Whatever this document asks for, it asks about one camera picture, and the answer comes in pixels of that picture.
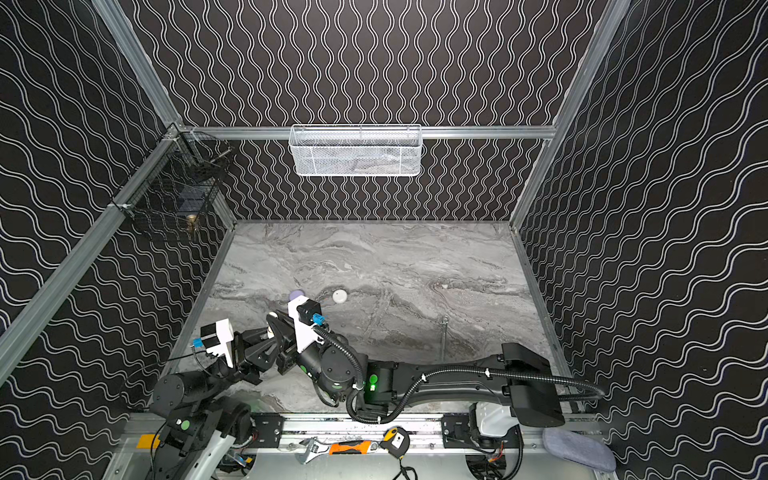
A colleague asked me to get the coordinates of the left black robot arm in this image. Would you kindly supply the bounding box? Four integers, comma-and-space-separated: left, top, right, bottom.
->
146, 320, 292, 479

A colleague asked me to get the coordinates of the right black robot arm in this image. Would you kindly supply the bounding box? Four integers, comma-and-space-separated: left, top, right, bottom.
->
266, 311, 606, 428

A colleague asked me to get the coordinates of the yellow label sticker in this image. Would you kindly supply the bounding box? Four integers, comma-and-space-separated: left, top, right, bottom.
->
136, 434, 161, 450

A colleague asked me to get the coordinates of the brass fitting in basket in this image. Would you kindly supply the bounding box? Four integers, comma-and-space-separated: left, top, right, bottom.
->
186, 214, 198, 233

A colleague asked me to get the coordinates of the yellow black tape measure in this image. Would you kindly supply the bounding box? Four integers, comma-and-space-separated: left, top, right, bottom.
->
379, 426, 411, 460

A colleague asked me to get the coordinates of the silver combination wrench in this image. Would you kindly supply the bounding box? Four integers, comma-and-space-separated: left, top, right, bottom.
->
439, 316, 449, 363

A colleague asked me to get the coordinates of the grey cloth pad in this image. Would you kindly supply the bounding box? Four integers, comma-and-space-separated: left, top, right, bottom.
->
542, 428, 617, 473

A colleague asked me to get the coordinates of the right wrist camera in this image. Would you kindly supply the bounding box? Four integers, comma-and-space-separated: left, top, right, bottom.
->
288, 295, 324, 353

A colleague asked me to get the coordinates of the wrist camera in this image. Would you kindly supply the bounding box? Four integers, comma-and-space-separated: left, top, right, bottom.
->
288, 295, 324, 353
192, 318, 235, 368

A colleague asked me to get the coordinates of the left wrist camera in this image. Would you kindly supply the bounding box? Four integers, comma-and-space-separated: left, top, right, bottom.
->
192, 318, 235, 368

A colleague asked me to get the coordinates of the adjustable wrench orange handle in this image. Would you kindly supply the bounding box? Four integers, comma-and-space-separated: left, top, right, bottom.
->
295, 437, 379, 465

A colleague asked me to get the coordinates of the black wire basket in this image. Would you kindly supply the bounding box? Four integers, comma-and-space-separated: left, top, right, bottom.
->
117, 132, 233, 244

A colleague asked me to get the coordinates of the white wire mesh basket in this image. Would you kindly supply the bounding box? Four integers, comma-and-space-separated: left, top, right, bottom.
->
288, 124, 424, 177

